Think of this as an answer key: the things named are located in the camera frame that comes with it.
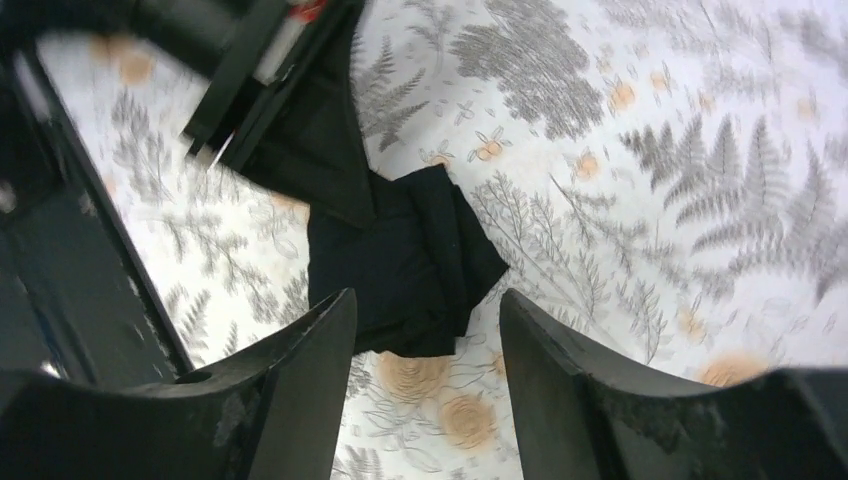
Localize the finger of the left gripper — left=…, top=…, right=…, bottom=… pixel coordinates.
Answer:
left=180, top=1, right=291, bottom=156
left=225, top=1, right=376, bottom=228

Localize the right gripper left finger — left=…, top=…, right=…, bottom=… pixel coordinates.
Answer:
left=1, top=289, right=357, bottom=480

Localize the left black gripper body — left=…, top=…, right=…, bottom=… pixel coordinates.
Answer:
left=1, top=1, right=318, bottom=80

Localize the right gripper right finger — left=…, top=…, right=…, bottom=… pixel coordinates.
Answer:
left=499, top=289, right=847, bottom=480

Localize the black underwear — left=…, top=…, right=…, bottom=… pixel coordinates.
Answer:
left=307, top=165, right=509, bottom=358

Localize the floral patterned table mat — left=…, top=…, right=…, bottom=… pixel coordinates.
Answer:
left=39, top=1, right=847, bottom=479

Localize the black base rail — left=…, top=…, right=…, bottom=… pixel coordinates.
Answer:
left=1, top=48, right=192, bottom=389

